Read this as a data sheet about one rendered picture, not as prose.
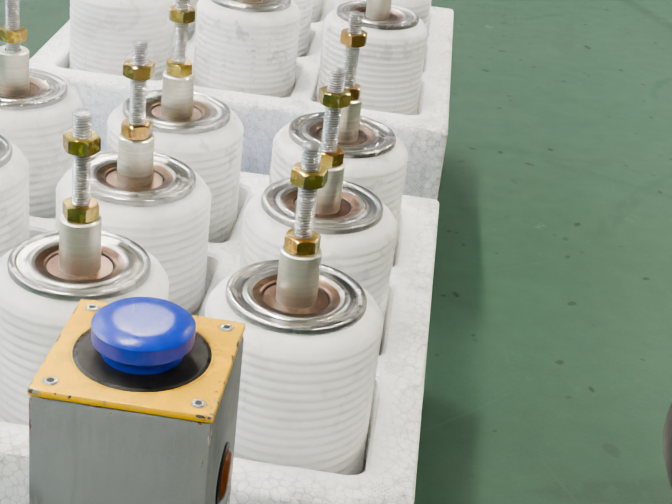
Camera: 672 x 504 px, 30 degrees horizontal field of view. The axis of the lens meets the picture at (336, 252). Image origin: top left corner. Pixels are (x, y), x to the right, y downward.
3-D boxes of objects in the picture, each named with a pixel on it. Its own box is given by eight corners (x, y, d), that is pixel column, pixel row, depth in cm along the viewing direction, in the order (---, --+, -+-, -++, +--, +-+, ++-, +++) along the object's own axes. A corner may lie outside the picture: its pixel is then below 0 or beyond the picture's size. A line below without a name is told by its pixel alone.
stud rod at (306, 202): (311, 276, 66) (326, 145, 63) (298, 281, 66) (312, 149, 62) (298, 269, 67) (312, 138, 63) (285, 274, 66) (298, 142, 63)
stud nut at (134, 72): (116, 74, 75) (117, 60, 74) (137, 68, 76) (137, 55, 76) (139, 83, 74) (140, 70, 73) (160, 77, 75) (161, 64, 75)
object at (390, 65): (405, 182, 127) (431, 9, 119) (401, 223, 118) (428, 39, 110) (312, 169, 127) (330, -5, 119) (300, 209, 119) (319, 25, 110)
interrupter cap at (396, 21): (419, 13, 118) (420, 6, 118) (416, 37, 111) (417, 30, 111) (340, 3, 118) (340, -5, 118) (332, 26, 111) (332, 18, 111)
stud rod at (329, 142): (314, 187, 76) (327, 70, 73) (318, 181, 77) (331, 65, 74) (330, 190, 76) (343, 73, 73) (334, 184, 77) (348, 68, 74)
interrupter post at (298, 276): (327, 306, 67) (333, 251, 66) (294, 319, 66) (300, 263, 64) (296, 287, 69) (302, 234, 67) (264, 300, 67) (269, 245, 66)
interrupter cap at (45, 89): (21, 68, 94) (21, 59, 94) (89, 98, 90) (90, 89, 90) (-65, 89, 88) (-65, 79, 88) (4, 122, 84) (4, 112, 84)
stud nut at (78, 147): (83, 140, 66) (83, 125, 65) (107, 150, 65) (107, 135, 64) (55, 150, 64) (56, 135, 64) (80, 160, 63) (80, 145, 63)
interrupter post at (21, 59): (16, 85, 91) (15, 41, 89) (37, 95, 89) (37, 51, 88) (-12, 92, 89) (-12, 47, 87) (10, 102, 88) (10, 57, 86)
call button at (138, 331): (202, 345, 51) (205, 301, 50) (181, 399, 47) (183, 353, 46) (106, 330, 51) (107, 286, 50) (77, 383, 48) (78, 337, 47)
